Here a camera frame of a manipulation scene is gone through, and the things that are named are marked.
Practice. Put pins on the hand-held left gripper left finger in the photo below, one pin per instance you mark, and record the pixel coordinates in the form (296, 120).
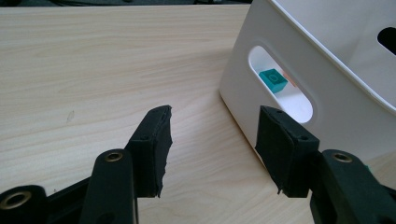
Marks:
(151, 152)

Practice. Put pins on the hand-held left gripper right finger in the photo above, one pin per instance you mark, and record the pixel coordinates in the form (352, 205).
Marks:
(286, 152)

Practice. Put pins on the cyan toy block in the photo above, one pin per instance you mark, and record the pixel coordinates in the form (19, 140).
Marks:
(273, 80)

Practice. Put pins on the white plastic bin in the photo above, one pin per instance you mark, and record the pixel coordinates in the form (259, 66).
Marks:
(342, 102)

